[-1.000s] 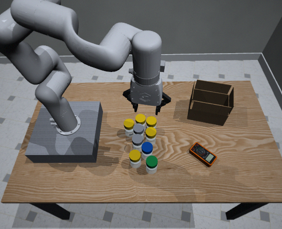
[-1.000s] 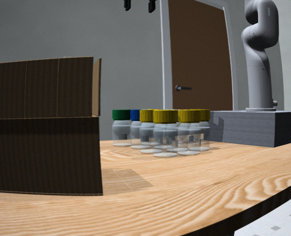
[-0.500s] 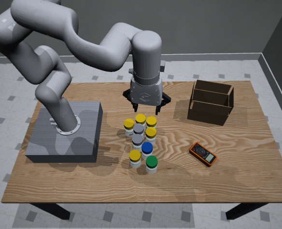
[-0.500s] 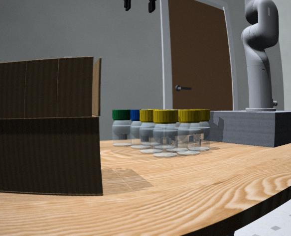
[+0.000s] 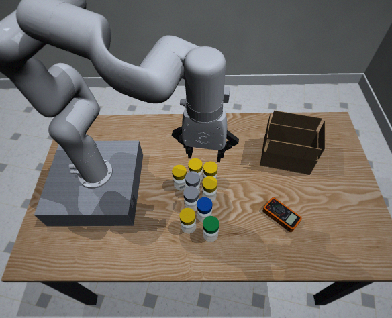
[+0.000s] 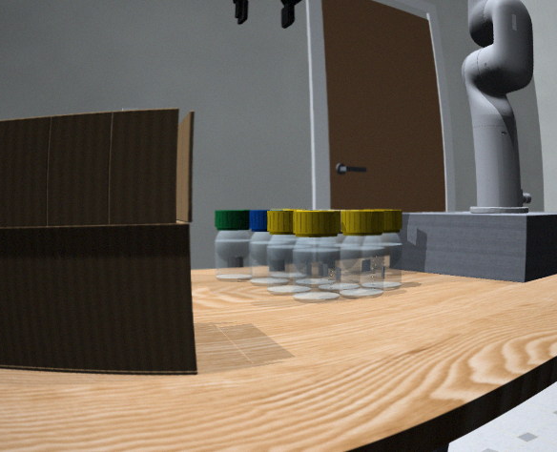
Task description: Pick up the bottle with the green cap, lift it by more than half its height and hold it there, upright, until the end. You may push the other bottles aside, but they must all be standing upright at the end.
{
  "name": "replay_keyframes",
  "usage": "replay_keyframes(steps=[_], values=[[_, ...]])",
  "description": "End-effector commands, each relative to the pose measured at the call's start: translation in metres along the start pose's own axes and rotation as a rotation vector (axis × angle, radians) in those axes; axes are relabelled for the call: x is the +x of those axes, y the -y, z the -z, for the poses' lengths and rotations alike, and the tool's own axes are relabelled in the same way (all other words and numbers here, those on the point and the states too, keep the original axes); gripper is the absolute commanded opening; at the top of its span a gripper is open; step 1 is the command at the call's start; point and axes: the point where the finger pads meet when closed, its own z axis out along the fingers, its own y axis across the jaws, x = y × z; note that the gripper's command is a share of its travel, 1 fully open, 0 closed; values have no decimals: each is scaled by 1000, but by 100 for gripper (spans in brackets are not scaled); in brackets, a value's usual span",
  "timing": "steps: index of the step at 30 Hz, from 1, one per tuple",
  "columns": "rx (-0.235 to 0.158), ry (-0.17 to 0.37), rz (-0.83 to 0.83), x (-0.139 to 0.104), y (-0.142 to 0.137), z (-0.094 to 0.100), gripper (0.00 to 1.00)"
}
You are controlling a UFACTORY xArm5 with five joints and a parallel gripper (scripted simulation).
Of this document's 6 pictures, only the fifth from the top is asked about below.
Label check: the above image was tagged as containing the orange digital multimeter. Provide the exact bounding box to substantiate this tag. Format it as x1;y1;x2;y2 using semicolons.
262;197;302;232

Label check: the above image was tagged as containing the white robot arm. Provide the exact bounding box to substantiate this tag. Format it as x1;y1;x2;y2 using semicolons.
0;0;230;189

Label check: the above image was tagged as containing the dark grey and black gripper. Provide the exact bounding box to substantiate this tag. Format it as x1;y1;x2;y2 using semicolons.
172;107;239;162

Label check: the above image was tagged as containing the clear bottle with green cap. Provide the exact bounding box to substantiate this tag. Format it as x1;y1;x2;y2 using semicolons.
203;216;219;242

